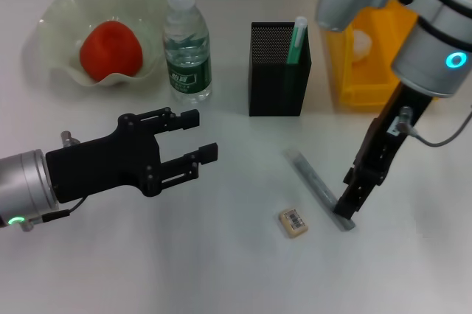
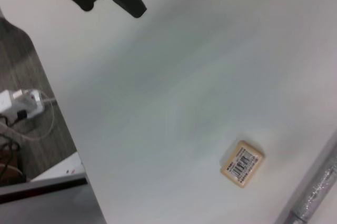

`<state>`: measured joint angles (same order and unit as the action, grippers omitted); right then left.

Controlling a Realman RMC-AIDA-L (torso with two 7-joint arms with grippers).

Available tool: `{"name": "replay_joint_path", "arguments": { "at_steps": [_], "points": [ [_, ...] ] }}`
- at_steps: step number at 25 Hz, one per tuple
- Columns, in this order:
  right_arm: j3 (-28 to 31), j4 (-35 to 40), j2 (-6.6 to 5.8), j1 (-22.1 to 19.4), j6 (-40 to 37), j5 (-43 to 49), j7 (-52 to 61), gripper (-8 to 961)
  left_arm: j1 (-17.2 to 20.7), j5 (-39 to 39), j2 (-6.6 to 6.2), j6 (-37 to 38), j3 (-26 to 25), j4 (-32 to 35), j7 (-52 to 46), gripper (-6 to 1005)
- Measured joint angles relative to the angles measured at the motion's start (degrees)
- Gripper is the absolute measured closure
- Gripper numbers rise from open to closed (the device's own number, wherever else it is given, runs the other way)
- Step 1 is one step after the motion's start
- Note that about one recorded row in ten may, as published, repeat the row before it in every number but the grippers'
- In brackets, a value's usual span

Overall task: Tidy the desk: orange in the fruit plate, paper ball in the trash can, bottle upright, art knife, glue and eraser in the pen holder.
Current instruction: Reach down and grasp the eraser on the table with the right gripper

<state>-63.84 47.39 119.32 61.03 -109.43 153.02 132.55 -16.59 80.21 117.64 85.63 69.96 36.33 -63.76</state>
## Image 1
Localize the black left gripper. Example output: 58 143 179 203
46 107 220 205

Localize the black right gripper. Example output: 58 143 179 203
333 83 432 218

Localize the beige eraser with barcode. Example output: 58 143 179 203
277 209 309 240

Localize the green label water bottle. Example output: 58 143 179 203
162 0 214 106

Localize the white paper ball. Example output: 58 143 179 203
352 29 372 63

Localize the green pen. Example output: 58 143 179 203
284 15 309 71

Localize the grey pen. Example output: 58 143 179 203
283 147 356 232

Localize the black mesh pen holder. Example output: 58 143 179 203
247 21 313 117

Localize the translucent wavy fruit plate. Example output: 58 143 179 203
38 0 169 88

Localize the yellow plastic storage bin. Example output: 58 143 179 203
319 0 442 111

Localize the right arm connector cable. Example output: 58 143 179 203
394 105 472 147

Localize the arm connector cable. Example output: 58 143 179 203
20 130 88 233
394 105 472 147

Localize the left arm connector cable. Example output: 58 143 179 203
20 130 88 233

